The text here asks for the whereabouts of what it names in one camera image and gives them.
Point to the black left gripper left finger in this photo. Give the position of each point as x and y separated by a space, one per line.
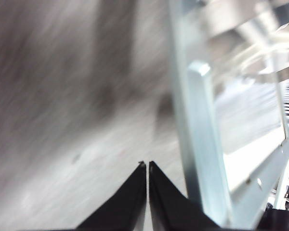
125 207

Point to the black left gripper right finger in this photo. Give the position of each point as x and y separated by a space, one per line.
168 207

